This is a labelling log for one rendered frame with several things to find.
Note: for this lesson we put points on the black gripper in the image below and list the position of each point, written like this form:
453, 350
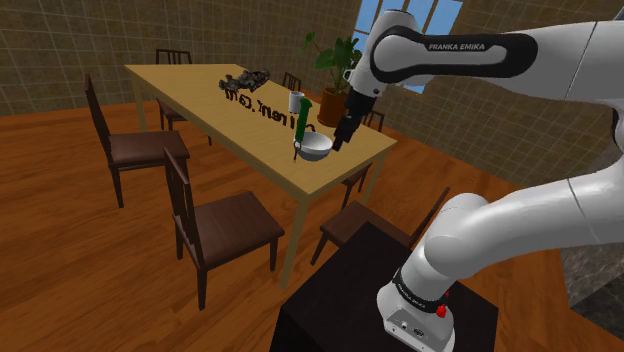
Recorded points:
358, 105

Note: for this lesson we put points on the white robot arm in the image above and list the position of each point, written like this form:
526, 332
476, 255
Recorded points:
512, 219

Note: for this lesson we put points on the dark brown wooden chair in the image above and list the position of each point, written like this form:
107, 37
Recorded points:
171, 57
291, 82
141, 148
356, 224
229, 229
375, 119

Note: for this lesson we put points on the green plant in brown pot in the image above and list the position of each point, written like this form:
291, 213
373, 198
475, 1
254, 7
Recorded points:
332, 105

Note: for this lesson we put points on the white bowl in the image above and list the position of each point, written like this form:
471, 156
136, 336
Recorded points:
317, 144

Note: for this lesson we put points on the white mug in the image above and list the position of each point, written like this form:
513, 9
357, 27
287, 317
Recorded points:
295, 102

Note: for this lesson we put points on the black letter-shaped decoration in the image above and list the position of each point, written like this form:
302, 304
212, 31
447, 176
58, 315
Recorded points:
258, 108

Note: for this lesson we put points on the dark grey figure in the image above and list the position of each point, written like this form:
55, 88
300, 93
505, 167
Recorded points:
246, 79

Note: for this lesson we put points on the light wooden dining table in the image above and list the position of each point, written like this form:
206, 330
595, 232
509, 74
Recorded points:
204, 107

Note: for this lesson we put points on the dark robot stand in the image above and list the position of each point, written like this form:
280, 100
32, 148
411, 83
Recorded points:
336, 297

